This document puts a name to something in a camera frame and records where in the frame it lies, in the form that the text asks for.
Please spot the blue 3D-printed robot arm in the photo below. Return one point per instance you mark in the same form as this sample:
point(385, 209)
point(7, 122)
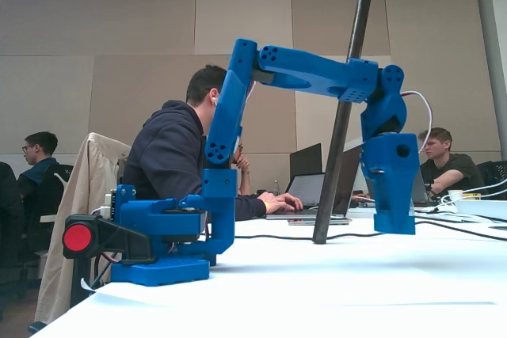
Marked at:
point(317, 73)

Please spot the beige jacket on chair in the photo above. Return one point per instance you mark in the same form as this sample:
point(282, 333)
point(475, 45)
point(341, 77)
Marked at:
point(75, 203)

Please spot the hand of man in hoodie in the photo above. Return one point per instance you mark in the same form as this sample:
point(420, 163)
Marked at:
point(281, 202)

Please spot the grey metal stand leg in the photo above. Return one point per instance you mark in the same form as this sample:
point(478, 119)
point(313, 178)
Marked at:
point(493, 57)

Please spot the man in navy hoodie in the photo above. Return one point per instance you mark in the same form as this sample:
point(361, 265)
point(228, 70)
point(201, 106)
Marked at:
point(166, 156)

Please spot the white paper cup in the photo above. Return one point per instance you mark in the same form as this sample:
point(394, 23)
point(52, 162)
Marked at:
point(455, 193)

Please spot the person partly hidden behind arm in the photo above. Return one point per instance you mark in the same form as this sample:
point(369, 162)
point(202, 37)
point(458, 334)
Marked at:
point(243, 172)

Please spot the laptop with white screen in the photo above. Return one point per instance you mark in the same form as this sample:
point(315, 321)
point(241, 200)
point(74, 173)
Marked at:
point(307, 189)

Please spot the black mesh chair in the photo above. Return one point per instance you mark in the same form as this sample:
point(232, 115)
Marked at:
point(495, 179)

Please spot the grey laptop of seated man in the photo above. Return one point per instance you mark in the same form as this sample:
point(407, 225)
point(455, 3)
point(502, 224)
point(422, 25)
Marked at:
point(420, 189)

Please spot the black clamp with red knob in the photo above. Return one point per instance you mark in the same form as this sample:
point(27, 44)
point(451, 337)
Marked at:
point(79, 237)

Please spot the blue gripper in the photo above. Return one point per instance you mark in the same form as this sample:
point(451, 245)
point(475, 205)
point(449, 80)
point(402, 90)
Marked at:
point(390, 169)

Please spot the dark metal stand pole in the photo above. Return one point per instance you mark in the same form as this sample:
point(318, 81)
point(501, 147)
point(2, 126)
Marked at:
point(336, 156)

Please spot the smartphone on table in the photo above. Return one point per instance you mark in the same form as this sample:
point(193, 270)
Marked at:
point(317, 221)

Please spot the man with glasses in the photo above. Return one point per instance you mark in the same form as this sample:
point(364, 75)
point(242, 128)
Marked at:
point(37, 156)

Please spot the silver open laptop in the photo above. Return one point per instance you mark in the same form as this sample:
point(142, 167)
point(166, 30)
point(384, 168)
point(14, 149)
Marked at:
point(344, 199)

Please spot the man in dark green shirt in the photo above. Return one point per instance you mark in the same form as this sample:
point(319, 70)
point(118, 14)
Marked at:
point(447, 164)

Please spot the person in black clothing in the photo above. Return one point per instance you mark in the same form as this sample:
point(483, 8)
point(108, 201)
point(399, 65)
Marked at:
point(10, 211)

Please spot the black laptop screen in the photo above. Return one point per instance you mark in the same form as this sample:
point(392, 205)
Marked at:
point(306, 160)

